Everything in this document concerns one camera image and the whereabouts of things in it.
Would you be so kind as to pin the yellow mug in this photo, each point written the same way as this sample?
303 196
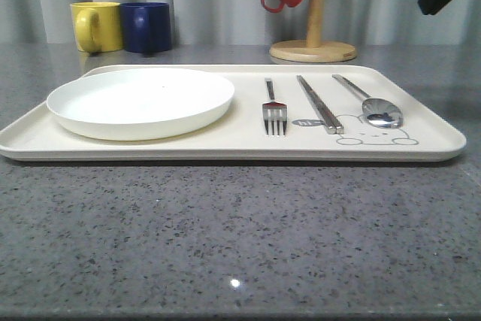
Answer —
97 26

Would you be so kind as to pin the metal chopstick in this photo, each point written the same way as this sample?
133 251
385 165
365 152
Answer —
336 122
318 105

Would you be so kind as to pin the cream rabbit serving tray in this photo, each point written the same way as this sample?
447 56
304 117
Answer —
240 134

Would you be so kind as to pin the wooden mug tree stand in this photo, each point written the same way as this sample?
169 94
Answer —
313 49

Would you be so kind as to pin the white round plate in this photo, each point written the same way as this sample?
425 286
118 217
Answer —
141 104

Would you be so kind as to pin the grey curtain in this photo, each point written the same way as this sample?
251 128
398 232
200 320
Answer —
246 22

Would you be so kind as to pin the metal fork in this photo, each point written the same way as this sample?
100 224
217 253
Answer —
274 113

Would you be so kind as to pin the dark blue mug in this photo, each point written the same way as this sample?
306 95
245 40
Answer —
146 26

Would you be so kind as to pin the metal spoon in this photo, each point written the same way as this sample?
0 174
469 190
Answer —
377 111

